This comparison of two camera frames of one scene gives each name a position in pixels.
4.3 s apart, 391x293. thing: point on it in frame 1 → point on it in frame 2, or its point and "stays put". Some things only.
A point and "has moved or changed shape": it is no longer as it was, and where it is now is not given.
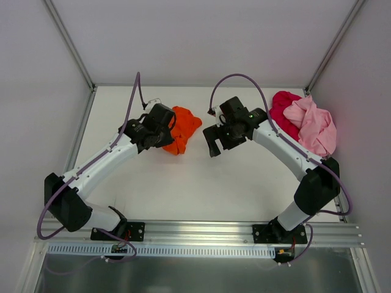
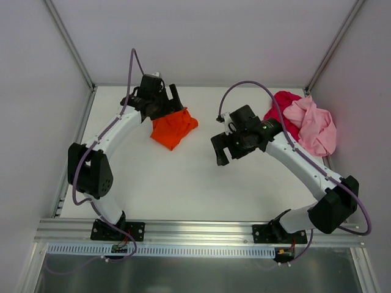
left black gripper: (167, 138) → (168, 102)
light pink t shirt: (317, 128) stays put
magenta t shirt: (281, 100) stays put
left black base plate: (134, 231) stays put
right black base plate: (275, 233) stays put
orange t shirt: (182, 124) has moved or changed shape
